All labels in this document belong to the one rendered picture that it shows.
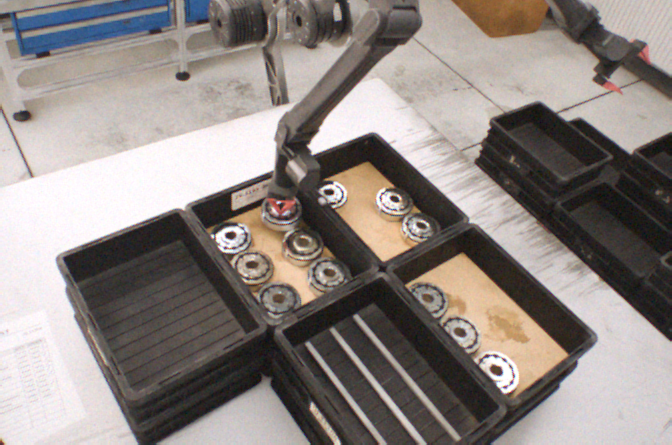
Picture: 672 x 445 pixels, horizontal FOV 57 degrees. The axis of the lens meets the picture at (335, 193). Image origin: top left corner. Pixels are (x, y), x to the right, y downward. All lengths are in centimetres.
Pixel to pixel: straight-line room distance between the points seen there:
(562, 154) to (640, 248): 47
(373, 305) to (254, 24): 115
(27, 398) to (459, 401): 93
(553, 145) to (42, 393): 205
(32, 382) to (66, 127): 189
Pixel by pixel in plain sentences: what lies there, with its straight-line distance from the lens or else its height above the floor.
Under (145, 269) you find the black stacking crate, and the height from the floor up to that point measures 83.
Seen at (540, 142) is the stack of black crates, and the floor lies 49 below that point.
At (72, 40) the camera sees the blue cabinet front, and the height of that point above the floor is 35.
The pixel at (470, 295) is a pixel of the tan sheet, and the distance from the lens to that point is 157.
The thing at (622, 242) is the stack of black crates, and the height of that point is 38.
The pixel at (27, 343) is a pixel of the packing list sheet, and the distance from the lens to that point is 162.
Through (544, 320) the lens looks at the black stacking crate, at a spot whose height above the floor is 86.
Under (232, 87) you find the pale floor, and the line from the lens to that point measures 346.
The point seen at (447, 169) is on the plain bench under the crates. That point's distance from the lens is 207.
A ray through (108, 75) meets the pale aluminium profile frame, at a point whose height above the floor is 13.
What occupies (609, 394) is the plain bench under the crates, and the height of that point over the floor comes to 70.
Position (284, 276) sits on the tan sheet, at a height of 83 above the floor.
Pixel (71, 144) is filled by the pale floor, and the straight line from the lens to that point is 316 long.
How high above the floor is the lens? 203
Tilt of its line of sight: 45 degrees down
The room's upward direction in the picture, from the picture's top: 10 degrees clockwise
